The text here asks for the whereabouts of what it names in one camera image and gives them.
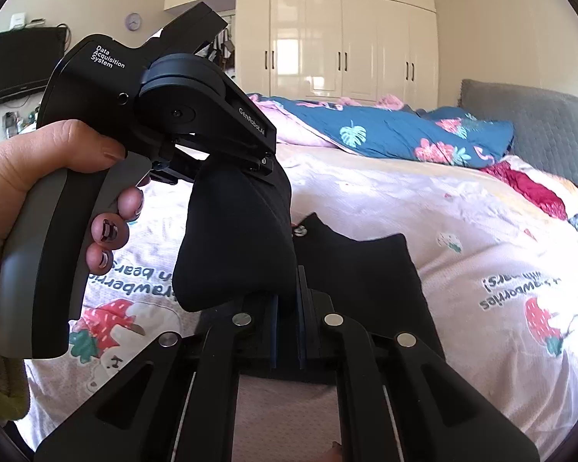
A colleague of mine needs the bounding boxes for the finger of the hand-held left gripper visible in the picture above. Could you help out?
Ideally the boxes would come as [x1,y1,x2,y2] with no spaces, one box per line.
[150,146,209,187]
[206,78,276,177]

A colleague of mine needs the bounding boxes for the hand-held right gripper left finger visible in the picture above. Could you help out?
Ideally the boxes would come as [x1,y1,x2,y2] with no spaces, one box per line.
[34,295,281,462]

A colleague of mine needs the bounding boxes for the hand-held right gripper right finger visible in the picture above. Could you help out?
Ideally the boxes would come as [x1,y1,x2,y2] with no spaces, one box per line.
[296,267,540,462]

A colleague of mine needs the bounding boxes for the black shirt with orange patches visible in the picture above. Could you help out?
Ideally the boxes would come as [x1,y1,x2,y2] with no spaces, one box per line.
[172,159,446,382]

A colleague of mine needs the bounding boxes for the person's left hand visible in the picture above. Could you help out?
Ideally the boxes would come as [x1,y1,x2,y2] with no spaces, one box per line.
[0,119,145,315]

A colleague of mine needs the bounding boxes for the hanging dark accessories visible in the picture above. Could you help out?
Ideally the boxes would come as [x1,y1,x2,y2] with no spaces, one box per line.
[206,28,237,74]

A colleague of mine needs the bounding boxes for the cream glossy wardrobe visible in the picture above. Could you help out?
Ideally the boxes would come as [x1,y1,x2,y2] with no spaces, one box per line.
[163,0,437,107]

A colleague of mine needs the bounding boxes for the blue floral duvet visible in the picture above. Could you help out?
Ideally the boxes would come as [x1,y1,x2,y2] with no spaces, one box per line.
[247,94,514,170]

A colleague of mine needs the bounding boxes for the pink printed bed sheet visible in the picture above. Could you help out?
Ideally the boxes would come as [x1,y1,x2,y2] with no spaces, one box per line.
[17,142,578,462]

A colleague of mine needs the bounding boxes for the red cloth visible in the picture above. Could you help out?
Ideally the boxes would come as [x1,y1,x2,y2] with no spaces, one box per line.
[481,161,570,221]

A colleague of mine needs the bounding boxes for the grey padded headboard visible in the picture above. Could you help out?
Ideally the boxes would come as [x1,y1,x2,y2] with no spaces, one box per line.
[457,78,578,203]

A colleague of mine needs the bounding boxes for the cream orange pillow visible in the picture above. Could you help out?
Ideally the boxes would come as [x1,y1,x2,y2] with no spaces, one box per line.
[505,154,578,215]

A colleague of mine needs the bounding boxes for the black wall television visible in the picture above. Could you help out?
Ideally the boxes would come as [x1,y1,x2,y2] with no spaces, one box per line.
[0,26,67,107]

